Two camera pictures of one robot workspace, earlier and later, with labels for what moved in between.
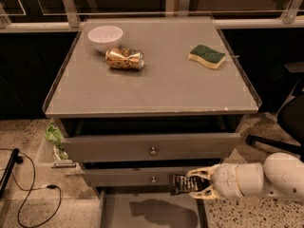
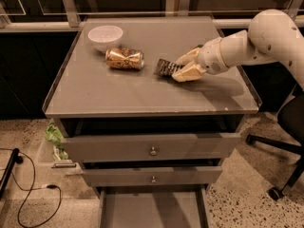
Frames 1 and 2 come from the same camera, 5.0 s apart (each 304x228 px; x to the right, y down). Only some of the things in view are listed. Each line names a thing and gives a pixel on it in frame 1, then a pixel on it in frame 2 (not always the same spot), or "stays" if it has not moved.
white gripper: [224, 180] to [210, 56]
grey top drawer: [150, 146] stays
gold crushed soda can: [123, 58] stays
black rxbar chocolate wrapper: [180, 183] to [166, 67]
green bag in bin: [54, 135] stays
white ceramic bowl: [104, 38] stays
